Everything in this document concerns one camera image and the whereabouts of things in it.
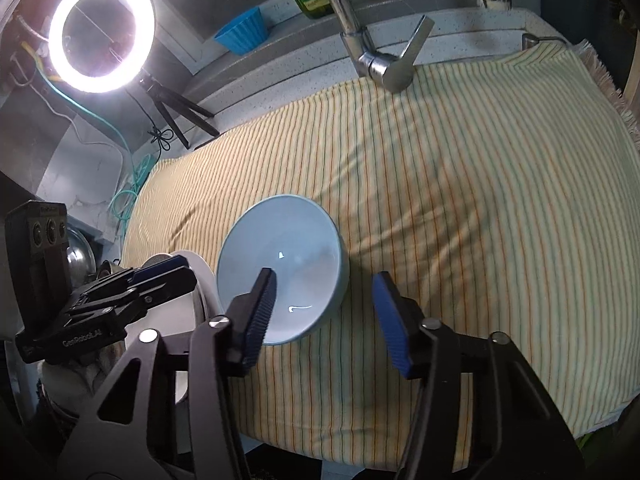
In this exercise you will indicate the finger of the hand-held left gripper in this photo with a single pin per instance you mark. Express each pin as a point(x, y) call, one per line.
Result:
point(170, 287)
point(157, 270)

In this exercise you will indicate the striped yellow cloth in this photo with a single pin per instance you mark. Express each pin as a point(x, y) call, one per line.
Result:
point(475, 210)

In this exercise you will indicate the blue ribbed cup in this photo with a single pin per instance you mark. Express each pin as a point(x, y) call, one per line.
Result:
point(242, 32)

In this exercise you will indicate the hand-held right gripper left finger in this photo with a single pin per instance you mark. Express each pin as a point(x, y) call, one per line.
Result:
point(260, 312)

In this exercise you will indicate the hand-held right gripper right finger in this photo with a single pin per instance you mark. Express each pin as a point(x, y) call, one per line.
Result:
point(392, 322)

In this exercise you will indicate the black tripod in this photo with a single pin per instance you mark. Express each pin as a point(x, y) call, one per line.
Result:
point(165, 105)

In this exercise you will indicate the chrome kitchen faucet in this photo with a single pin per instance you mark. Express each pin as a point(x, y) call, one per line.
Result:
point(380, 67)

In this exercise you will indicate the large steel bowl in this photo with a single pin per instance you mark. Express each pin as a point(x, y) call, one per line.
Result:
point(80, 255)

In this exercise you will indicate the small pale green bowl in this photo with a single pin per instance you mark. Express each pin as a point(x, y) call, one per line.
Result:
point(290, 240)

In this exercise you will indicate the small chrome spout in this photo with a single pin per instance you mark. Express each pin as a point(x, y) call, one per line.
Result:
point(530, 39)

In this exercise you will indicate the white plate grey leaf print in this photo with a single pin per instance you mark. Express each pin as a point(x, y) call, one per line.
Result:
point(202, 272)

